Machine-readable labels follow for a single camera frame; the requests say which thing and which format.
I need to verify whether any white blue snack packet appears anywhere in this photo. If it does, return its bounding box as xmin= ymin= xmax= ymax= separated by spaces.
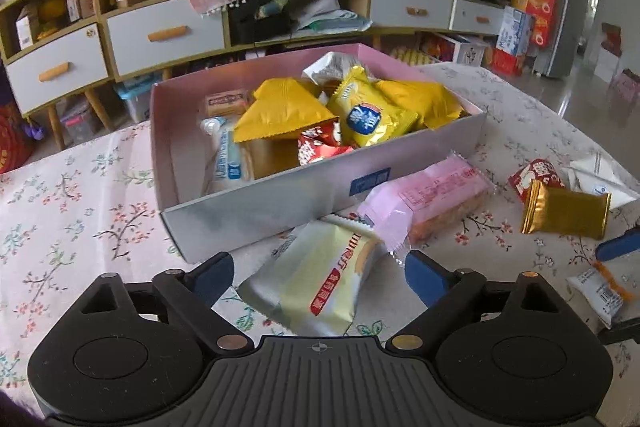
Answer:
xmin=200 ymin=116 xmax=253 ymax=195

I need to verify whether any pile of plastic bags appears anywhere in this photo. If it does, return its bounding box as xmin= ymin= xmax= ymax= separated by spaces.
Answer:
xmin=290 ymin=0 xmax=373 ymax=32

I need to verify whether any yellow triangular snack packet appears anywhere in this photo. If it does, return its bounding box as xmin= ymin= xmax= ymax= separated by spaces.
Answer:
xmin=232 ymin=77 xmax=338 ymax=144

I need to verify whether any large white cabinet drawer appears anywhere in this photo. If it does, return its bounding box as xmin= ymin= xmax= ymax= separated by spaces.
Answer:
xmin=106 ymin=0 xmax=227 ymax=78
xmin=5 ymin=23 xmax=111 ymax=115

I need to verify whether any red patterned bag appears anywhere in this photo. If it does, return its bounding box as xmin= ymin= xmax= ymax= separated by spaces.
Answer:
xmin=0 ymin=104 xmax=36 ymax=175

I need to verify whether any red carton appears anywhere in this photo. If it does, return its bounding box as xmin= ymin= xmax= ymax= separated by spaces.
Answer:
xmin=490 ymin=49 xmax=526 ymax=75

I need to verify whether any medium white cabinet drawer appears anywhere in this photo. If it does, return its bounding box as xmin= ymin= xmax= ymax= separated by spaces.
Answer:
xmin=370 ymin=0 xmax=455 ymax=30

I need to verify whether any large red snack packet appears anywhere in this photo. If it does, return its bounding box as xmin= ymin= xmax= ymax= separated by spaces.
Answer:
xmin=297 ymin=122 xmax=353 ymax=166

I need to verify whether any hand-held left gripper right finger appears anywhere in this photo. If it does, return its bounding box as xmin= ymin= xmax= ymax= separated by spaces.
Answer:
xmin=386 ymin=250 xmax=560 ymax=354

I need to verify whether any small white cabinet drawer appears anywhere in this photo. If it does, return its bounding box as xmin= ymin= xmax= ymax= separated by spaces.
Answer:
xmin=450 ymin=0 xmax=506 ymax=36

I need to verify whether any small red snack packet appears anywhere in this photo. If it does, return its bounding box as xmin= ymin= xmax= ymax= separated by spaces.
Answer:
xmin=507 ymin=158 xmax=566 ymax=205

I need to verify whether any white orange snack packet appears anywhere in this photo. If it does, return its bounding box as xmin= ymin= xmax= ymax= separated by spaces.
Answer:
xmin=565 ymin=259 xmax=632 ymax=328

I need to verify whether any plain yellow snack packet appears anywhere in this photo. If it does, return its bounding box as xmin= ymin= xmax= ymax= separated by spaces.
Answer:
xmin=375 ymin=78 xmax=466 ymax=130

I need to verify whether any black storage bin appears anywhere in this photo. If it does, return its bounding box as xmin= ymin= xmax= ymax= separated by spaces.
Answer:
xmin=227 ymin=0 xmax=296 ymax=45

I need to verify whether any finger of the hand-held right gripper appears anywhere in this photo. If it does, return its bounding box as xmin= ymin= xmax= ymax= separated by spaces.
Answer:
xmin=597 ymin=316 xmax=640 ymax=346
xmin=595 ymin=227 xmax=640 ymax=263

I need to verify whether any pink cardboard box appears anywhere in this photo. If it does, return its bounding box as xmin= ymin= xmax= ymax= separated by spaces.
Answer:
xmin=149 ymin=43 xmax=488 ymax=264

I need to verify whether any clear plastic storage bin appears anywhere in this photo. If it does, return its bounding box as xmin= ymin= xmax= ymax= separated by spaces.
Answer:
xmin=115 ymin=74 xmax=173 ymax=122

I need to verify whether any yellow blue label snack packet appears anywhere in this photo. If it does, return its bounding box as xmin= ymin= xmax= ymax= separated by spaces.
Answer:
xmin=326 ymin=66 xmax=420 ymax=148

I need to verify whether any pale yellow snack packet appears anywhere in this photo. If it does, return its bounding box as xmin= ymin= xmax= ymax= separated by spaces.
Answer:
xmin=235 ymin=214 xmax=388 ymax=337

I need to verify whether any plain white snack packet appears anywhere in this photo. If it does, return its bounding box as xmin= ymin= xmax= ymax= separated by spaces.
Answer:
xmin=562 ymin=154 xmax=640 ymax=210

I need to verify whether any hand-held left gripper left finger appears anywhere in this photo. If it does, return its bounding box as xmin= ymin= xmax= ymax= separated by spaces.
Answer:
xmin=79 ymin=252 xmax=251 ymax=355

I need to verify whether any clear brown cake packet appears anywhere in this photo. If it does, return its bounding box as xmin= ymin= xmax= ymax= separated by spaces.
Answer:
xmin=204 ymin=89 xmax=251 ymax=118

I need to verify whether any gold foil snack packet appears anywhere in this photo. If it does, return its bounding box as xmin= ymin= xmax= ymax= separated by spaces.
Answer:
xmin=519 ymin=179 xmax=612 ymax=240

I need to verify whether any blue white carton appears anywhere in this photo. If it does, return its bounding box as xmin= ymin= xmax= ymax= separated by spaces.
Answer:
xmin=497 ymin=6 xmax=536 ymax=58

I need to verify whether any pink snack packet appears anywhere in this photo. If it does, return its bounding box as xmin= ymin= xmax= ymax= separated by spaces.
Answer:
xmin=356 ymin=151 xmax=496 ymax=258

